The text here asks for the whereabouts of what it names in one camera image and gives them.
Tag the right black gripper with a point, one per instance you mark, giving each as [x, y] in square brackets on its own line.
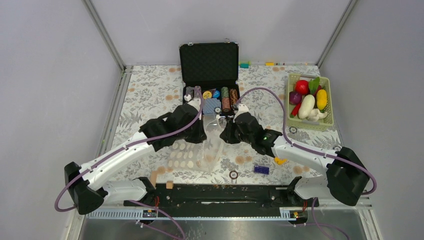
[227, 135]

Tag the clear dotted zip top bag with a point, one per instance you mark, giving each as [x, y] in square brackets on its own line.
[199, 156]

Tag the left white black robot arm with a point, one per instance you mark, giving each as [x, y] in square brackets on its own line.
[89, 184]

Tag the purple toy onion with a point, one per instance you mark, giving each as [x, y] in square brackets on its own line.
[295, 97]

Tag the black poker chip case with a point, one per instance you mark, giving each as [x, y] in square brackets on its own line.
[210, 71]

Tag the yellow triangular plastic tool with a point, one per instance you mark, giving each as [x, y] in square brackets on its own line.
[280, 161]

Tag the yellow toy corn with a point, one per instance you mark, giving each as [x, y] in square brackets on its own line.
[321, 99]

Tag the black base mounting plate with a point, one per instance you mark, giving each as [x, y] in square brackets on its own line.
[223, 200]

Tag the green plastic basket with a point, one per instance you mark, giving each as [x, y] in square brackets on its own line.
[295, 121]

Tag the green toy block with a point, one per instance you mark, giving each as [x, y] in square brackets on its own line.
[245, 65]

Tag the small wooden cube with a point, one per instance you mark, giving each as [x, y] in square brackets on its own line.
[169, 184]

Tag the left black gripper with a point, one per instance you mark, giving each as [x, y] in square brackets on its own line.
[200, 136]

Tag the red toy tomato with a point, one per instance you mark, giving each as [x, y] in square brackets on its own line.
[302, 87]

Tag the wooden cone block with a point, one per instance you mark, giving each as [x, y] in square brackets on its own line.
[153, 178]

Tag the floral table mat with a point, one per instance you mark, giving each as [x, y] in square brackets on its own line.
[158, 89]

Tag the green toy leaf vegetable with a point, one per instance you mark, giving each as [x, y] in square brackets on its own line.
[314, 85]

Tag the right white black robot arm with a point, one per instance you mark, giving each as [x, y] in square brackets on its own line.
[342, 174]

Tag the blue toy brick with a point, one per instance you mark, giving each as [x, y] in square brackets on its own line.
[261, 169]

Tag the white toy mushroom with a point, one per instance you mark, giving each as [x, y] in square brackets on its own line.
[316, 115]

